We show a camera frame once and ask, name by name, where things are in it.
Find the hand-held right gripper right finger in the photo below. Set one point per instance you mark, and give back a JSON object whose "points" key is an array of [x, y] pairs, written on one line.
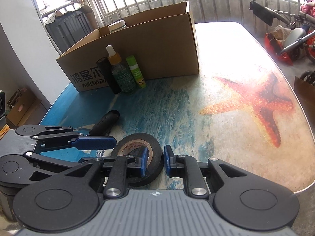
{"points": [[168, 161]]}

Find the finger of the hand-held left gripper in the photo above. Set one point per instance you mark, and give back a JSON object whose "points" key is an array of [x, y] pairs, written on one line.
{"points": [[96, 143], [61, 163]]}

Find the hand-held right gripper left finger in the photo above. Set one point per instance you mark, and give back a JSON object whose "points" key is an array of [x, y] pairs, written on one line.
{"points": [[144, 162]]}

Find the black tape roll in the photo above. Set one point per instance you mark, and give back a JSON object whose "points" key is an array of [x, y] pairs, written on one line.
{"points": [[153, 172]]}

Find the black oblong device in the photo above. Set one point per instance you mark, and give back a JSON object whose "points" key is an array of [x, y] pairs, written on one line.
{"points": [[104, 124]]}

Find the black cylinder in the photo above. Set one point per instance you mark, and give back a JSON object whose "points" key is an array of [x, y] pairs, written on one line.
{"points": [[108, 76]]}

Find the green dropper bottle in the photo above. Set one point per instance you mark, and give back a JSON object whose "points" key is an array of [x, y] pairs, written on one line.
{"points": [[120, 75]]}

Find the green stick tube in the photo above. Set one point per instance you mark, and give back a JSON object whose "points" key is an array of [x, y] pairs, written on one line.
{"points": [[135, 72]]}

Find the brown cardboard box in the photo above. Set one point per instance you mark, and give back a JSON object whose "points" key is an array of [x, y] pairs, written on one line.
{"points": [[167, 49]]}

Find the white lidded jar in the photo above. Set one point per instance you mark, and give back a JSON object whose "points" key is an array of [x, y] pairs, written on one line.
{"points": [[117, 27]]}

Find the grey slatted cabinet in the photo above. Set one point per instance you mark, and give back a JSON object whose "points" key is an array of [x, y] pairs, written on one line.
{"points": [[69, 29]]}

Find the brown cloth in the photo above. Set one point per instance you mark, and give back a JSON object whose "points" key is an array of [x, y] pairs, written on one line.
{"points": [[89, 14]]}

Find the white dotted cloth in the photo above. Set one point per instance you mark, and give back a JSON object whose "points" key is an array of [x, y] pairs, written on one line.
{"points": [[50, 17]]}

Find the metal balcony railing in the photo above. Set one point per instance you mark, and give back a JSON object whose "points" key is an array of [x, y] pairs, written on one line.
{"points": [[61, 5]]}

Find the red plastic item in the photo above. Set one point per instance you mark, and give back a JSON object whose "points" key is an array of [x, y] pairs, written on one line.
{"points": [[273, 44]]}

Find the wheelchair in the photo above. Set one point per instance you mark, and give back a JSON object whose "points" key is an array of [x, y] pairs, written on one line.
{"points": [[263, 11]]}

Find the pink blanket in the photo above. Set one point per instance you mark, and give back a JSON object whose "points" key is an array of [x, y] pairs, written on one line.
{"points": [[308, 6]]}

